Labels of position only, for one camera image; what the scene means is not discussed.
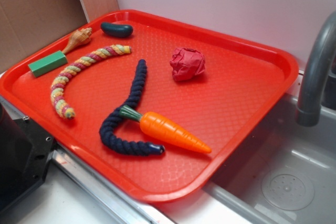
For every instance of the brown cardboard panel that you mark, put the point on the brown cardboard panel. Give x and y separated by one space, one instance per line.
29 25

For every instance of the grey toy sink basin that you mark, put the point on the grey toy sink basin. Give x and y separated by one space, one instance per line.
282 172

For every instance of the crumpled red paper ball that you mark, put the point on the crumpled red paper ball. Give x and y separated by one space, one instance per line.
186 63

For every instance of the red plastic tray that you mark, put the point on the red plastic tray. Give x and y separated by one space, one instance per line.
242 81

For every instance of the dark green toy cucumber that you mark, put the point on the dark green toy cucumber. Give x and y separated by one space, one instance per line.
116 30

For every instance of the grey toy faucet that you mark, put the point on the grey toy faucet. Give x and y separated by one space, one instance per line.
318 83

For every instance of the green wooden block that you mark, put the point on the green wooden block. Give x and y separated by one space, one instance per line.
48 63

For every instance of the brown seashell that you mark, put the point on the brown seashell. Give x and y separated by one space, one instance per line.
78 38

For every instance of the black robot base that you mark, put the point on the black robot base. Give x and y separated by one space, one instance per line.
26 150

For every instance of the orange toy carrot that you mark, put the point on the orange toy carrot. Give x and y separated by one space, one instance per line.
165 130

